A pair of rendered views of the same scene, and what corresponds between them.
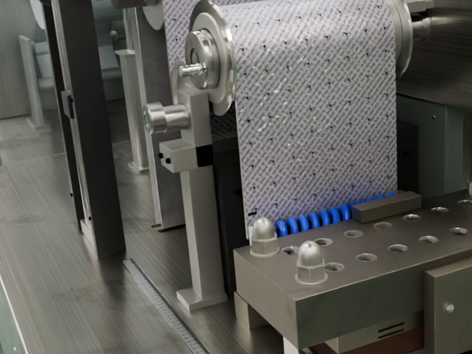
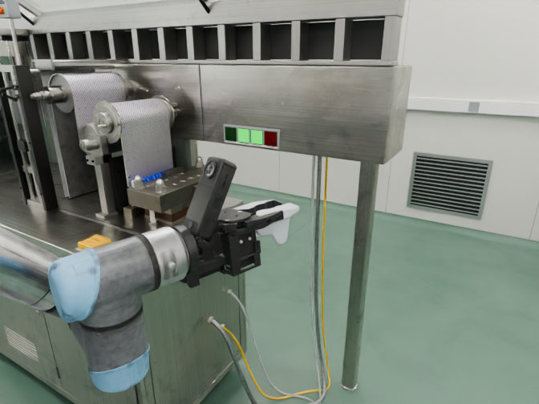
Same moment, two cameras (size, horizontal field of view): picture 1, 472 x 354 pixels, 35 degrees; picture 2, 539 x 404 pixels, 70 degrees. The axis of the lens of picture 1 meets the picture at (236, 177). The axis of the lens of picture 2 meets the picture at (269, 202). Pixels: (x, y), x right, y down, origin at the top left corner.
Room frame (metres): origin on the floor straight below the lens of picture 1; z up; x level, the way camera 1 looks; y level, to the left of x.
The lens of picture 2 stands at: (-0.50, 0.38, 1.47)
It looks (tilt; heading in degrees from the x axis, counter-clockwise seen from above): 21 degrees down; 323
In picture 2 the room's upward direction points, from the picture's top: straight up
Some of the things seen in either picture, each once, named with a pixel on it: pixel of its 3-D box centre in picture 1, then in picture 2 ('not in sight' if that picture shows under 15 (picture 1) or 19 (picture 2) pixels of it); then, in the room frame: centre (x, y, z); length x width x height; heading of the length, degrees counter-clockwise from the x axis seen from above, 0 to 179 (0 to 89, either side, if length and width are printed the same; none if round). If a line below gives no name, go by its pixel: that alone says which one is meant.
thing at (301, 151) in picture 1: (322, 154); (149, 155); (0.94, -0.12, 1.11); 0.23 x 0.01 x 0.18; 113
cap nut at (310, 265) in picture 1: (310, 260); (160, 185); (0.74, -0.07, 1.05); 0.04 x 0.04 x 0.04
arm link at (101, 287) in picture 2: not in sight; (104, 279); (-0.05, 0.30, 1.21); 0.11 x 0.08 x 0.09; 94
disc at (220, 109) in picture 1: (211, 58); (107, 122); (0.95, 0.02, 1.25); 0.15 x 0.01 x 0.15; 23
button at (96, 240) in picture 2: not in sight; (95, 244); (0.71, 0.17, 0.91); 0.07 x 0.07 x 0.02; 23
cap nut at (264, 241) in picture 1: (263, 234); (138, 181); (0.83, -0.03, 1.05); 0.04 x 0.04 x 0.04
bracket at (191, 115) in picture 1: (189, 201); (100, 177); (0.97, 0.07, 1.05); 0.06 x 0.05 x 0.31; 113
